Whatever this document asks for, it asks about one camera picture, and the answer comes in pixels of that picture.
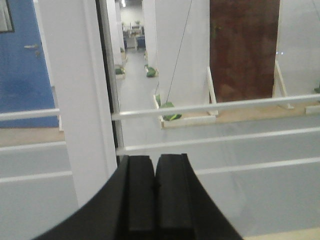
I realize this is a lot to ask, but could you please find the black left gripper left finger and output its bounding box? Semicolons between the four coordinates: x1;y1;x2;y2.
37;155;155;240

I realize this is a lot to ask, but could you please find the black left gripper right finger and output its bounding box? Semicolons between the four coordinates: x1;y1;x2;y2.
155;153;242;240

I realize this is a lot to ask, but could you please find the white framed sliding glass door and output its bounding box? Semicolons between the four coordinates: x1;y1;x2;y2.
100;0;320;240

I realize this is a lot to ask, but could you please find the dark brown wooden door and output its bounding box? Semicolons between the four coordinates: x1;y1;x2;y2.
210;0;280;103

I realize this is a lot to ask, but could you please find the distant green sandbag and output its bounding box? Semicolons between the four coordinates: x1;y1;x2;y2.
159;101;183;121

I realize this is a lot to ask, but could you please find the fixed white framed glass panel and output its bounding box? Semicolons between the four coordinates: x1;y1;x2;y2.
0;0;115;223

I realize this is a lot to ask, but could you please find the blue door with handle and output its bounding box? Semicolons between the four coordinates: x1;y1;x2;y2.
0;0;55;114

